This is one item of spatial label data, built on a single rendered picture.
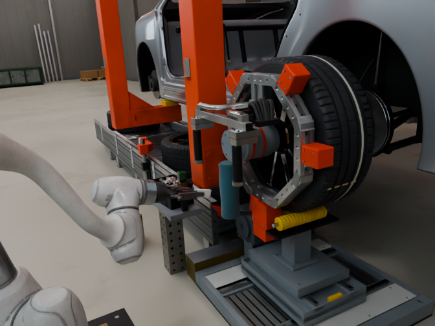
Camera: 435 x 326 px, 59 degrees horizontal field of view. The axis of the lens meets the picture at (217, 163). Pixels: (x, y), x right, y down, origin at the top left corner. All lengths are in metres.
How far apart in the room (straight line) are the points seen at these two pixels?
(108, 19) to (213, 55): 1.96
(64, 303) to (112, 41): 2.88
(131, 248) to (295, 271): 0.91
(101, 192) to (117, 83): 2.56
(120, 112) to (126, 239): 2.66
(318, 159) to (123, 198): 0.66
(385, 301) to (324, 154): 0.90
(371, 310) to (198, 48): 1.43
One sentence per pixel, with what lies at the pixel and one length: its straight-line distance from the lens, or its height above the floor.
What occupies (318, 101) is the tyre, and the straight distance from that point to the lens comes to 1.44.
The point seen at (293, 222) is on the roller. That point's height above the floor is 0.51.
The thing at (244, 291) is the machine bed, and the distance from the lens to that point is 2.04.
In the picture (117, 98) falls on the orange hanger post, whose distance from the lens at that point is 3.78.
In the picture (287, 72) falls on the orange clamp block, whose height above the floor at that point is 1.13.
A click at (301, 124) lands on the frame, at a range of 1.40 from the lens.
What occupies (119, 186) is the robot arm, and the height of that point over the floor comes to 0.82.
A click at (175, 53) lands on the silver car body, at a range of 4.01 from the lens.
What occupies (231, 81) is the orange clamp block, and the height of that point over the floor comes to 1.08.
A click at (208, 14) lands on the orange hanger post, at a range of 1.94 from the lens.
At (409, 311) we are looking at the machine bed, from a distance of 2.01.
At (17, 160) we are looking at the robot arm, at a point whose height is 1.00.
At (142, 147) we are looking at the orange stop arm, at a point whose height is 0.49.
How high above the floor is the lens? 1.24
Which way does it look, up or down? 17 degrees down
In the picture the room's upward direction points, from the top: 3 degrees counter-clockwise
